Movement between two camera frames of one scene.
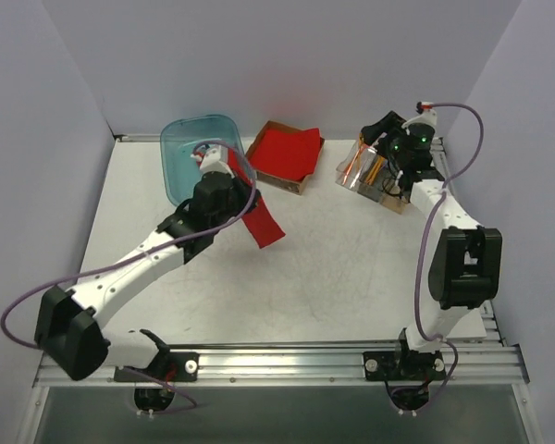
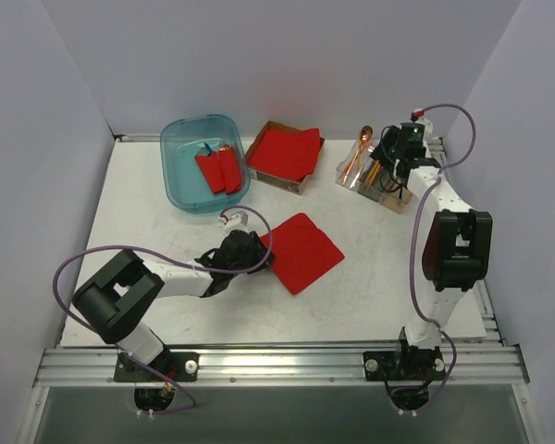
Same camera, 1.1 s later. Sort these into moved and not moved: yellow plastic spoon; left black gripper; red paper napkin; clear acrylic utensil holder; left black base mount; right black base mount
Moved: left black gripper; red paper napkin
Not moved: right black base mount; left black base mount; clear acrylic utensil holder; yellow plastic spoon
